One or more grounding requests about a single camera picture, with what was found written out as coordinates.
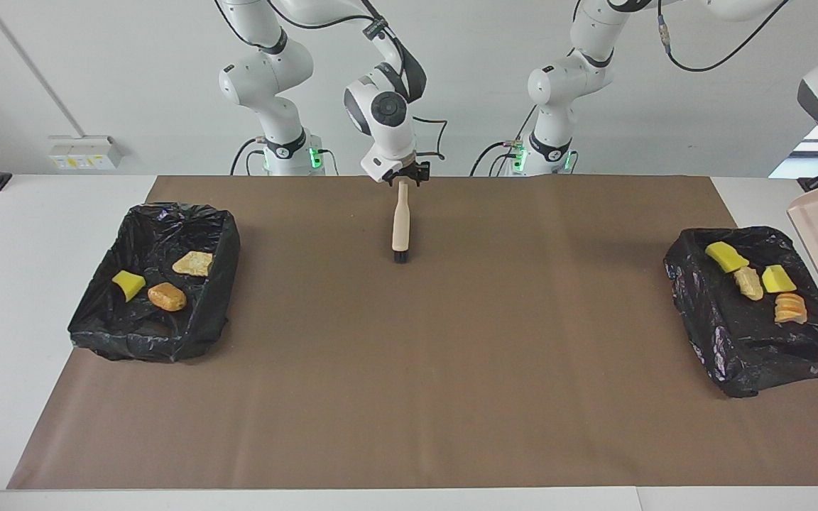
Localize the beige hand brush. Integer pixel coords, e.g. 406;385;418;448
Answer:
391;179;411;264

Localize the sliced bread loaf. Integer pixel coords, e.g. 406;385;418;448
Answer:
172;251;214;277

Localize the brown bread roll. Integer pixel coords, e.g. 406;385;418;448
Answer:
148;282;187;312

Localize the small yellow green sponge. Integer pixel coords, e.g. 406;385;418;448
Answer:
111;270;147;302

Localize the yellow notched sponge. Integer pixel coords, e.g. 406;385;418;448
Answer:
705;241;750;274

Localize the pale yellow food piece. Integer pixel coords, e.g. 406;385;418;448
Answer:
734;267;764;302
774;292;808;325

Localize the dark green backed sponge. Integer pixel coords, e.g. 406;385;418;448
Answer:
761;265;797;294

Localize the bin lined with black bag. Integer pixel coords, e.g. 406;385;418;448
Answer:
663;226;818;398
68;202;241;363

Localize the brown paper table mat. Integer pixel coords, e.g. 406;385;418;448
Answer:
8;175;818;490

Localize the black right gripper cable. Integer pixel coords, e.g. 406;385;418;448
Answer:
411;116;449;161

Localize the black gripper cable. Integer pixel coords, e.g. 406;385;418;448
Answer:
656;0;792;73
411;116;449;161

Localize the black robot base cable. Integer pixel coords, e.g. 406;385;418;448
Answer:
230;137;268;176
470;106;539;177

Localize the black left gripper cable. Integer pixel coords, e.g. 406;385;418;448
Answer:
656;0;792;73

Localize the white wall socket box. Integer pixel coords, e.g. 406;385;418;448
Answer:
48;136;126;171

